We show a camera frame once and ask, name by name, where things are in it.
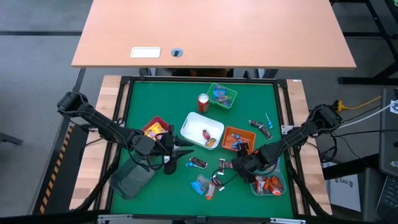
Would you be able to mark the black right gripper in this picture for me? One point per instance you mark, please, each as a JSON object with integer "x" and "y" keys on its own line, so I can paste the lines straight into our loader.
{"x": 252, "y": 165}

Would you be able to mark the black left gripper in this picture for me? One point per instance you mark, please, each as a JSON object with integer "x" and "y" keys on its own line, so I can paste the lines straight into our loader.
{"x": 171, "y": 165}

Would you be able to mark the pink round candy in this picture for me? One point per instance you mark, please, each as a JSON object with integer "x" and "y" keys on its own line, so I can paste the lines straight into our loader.
{"x": 229, "y": 165}
{"x": 206, "y": 134}

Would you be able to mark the blue lollipop white stick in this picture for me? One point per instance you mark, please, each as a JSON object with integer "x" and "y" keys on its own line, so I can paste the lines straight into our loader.
{"x": 269, "y": 124}
{"x": 188, "y": 164}
{"x": 237, "y": 144}
{"x": 235, "y": 136}

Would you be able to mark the orange round candy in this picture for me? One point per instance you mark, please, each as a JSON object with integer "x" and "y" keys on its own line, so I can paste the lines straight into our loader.
{"x": 211, "y": 142}

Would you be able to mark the yellow sour candy packet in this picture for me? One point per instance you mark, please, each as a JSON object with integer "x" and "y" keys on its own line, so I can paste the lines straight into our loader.
{"x": 154, "y": 129}

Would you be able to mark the green plastic basket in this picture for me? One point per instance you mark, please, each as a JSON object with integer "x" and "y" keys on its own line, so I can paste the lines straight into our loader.
{"x": 210, "y": 98}

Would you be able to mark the purple candy packet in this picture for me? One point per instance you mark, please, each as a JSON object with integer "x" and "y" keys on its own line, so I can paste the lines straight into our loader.
{"x": 225, "y": 100}

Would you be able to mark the blue candy packet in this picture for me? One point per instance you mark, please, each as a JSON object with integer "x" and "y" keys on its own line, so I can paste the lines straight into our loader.
{"x": 219, "y": 91}
{"x": 197, "y": 187}

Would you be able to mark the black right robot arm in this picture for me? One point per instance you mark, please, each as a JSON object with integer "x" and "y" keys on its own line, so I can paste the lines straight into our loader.
{"x": 298, "y": 133}

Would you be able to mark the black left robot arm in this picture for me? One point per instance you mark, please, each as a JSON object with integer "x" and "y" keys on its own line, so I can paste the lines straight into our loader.
{"x": 99, "y": 119}

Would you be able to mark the clear candy packet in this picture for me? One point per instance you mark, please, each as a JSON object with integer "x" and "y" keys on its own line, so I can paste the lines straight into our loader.
{"x": 203, "y": 180}

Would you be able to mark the orange silver candy wrapper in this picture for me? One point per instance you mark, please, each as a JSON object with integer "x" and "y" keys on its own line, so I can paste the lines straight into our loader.
{"x": 210, "y": 190}

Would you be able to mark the small dark chocolate bar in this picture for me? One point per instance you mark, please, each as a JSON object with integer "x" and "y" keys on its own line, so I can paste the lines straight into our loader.
{"x": 217, "y": 182}
{"x": 221, "y": 166}

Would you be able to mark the white plastic bin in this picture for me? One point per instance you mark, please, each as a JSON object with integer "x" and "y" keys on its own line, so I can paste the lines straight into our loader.
{"x": 196, "y": 124}

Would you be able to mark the orange plastic basket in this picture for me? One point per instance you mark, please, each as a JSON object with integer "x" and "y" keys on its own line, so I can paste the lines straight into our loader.
{"x": 245, "y": 137}

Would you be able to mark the teal plastic bin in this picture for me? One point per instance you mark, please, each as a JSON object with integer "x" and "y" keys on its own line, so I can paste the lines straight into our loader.
{"x": 267, "y": 195}

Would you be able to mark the maroon plastic bin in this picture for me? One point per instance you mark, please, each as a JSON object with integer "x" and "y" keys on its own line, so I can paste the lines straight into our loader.
{"x": 155, "y": 119}

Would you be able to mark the red soda can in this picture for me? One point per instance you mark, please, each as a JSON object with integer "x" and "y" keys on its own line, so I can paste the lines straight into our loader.
{"x": 203, "y": 102}

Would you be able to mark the dark transparent plastic bin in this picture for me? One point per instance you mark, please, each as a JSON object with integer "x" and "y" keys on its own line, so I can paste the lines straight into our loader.
{"x": 133, "y": 180}

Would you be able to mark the green felt mat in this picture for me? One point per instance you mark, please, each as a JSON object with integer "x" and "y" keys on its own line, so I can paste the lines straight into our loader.
{"x": 146, "y": 87}

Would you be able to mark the black desk legs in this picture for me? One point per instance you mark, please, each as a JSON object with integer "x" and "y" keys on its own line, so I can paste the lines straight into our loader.
{"x": 146, "y": 72}

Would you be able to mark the white cardboard box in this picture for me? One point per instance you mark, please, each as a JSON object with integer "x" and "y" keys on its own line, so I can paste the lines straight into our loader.
{"x": 345, "y": 193}

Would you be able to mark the light wooden desk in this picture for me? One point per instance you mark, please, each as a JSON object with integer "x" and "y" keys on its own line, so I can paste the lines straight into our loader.
{"x": 217, "y": 31}

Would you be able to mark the black yellow striped panel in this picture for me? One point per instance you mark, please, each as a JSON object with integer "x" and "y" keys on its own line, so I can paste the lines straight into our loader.
{"x": 59, "y": 174}

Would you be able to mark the black computer case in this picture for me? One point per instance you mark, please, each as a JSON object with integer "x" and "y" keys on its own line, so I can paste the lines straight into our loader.
{"x": 390, "y": 140}

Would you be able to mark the black keyboard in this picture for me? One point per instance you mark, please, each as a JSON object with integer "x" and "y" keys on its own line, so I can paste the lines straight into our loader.
{"x": 390, "y": 196}

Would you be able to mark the black chair base leg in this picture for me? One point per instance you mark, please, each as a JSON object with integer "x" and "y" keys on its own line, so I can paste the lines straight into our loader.
{"x": 11, "y": 139}

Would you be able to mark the silver corner bracket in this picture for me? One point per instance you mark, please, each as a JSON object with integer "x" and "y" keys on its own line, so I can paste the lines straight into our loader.
{"x": 286, "y": 129}

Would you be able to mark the black desk frame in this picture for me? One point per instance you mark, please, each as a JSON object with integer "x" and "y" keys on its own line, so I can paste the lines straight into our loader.
{"x": 357, "y": 80}

